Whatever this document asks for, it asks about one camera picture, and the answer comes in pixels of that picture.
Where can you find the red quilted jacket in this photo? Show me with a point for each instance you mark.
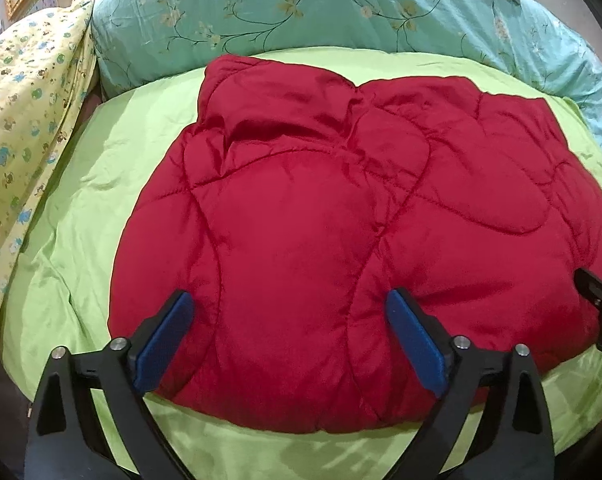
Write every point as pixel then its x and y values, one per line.
pixel 331 240

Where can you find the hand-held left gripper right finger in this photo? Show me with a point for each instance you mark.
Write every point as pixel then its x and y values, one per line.
pixel 417 342

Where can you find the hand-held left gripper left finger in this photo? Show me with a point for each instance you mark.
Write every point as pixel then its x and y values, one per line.
pixel 165 342

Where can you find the teal floral quilt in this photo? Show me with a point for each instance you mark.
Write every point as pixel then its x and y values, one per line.
pixel 281 15

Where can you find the light green bed sheet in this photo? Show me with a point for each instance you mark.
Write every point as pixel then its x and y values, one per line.
pixel 96 200

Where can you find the yellow cartoon print blanket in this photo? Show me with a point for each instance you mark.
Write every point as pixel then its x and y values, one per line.
pixel 26 125

